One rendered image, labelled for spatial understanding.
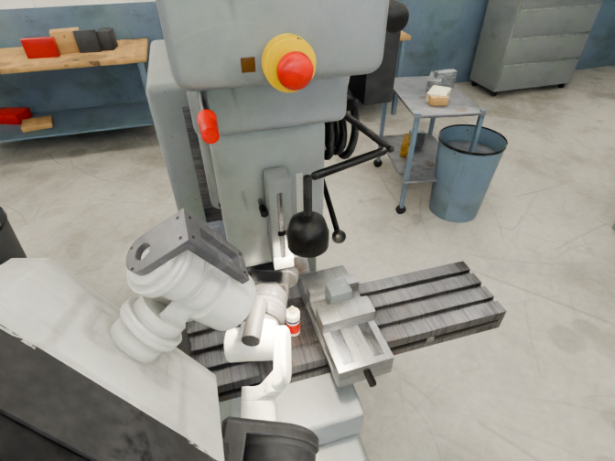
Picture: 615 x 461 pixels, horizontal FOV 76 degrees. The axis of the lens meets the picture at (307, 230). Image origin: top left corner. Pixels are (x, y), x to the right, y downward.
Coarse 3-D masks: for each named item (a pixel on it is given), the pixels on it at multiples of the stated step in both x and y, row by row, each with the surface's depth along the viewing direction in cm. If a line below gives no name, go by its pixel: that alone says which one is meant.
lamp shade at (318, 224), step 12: (300, 216) 64; (312, 216) 63; (288, 228) 65; (300, 228) 62; (312, 228) 62; (324, 228) 64; (288, 240) 65; (300, 240) 63; (312, 240) 63; (324, 240) 64; (300, 252) 64; (312, 252) 64
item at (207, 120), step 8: (200, 96) 52; (200, 104) 50; (208, 104) 50; (200, 112) 46; (208, 112) 46; (200, 120) 45; (208, 120) 44; (216, 120) 46; (200, 128) 44; (208, 128) 43; (216, 128) 44; (208, 136) 43; (216, 136) 44
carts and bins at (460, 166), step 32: (416, 96) 291; (448, 96) 288; (416, 128) 269; (448, 128) 299; (480, 128) 275; (416, 160) 321; (448, 160) 279; (480, 160) 268; (448, 192) 293; (480, 192) 289; (0, 224) 226; (0, 256) 207
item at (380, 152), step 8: (368, 152) 65; (376, 152) 64; (384, 152) 65; (352, 160) 62; (360, 160) 63; (368, 160) 64; (328, 168) 60; (336, 168) 61; (344, 168) 62; (312, 176) 59; (320, 176) 60
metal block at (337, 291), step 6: (330, 282) 108; (336, 282) 108; (342, 282) 108; (330, 288) 106; (336, 288) 106; (342, 288) 106; (348, 288) 106; (330, 294) 105; (336, 294) 105; (342, 294) 105; (348, 294) 106; (330, 300) 106; (336, 300) 106; (342, 300) 107
